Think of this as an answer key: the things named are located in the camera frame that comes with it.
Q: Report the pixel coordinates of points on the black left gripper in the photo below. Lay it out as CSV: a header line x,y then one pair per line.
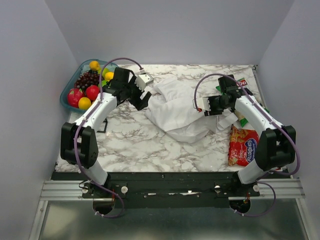
x,y
138,102

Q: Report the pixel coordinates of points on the white shirt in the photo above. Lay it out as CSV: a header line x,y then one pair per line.
x,y
172,111

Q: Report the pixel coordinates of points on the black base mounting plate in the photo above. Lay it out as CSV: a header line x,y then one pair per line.
x,y
160,190

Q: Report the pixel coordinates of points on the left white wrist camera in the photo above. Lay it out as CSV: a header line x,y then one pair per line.
x,y
143,80

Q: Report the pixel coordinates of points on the purple grape bunch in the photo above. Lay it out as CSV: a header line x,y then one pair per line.
x,y
87,79

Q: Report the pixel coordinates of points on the yellow lemon right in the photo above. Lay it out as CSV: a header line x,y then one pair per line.
x,y
108,76

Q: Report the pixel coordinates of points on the green lime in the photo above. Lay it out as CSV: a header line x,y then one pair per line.
x,y
103,83

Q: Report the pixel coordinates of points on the yellow lemon at basket back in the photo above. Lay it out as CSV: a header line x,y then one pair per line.
x,y
94,65

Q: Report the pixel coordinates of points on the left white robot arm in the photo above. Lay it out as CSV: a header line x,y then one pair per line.
x,y
78,144

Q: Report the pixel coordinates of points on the green cassava chips bag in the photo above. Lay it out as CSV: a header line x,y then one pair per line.
x,y
247,105

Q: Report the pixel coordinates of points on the black wire stand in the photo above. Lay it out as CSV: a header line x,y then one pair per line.
x,y
103,127

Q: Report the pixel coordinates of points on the aluminium rail frame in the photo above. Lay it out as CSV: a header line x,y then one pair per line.
x,y
68,190

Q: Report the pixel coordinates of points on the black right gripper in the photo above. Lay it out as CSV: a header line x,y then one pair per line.
x,y
212,111

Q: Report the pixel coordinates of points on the red apple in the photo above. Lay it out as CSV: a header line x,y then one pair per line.
x,y
92,92

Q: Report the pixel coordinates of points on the orange fruit front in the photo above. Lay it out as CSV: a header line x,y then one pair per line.
x,y
84,103

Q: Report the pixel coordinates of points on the red snack bag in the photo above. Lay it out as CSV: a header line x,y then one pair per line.
x,y
242,146

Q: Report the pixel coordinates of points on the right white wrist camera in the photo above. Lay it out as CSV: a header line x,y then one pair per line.
x,y
202,104

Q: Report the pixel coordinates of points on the red dragon fruit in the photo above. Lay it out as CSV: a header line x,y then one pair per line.
x,y
74,96

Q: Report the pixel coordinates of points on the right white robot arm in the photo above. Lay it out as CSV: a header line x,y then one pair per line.
x,y
276,147

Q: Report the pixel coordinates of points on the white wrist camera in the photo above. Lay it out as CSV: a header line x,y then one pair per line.
x,y
143,80
202,104

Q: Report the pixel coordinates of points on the green apple back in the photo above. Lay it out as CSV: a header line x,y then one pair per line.
x,y
103,71

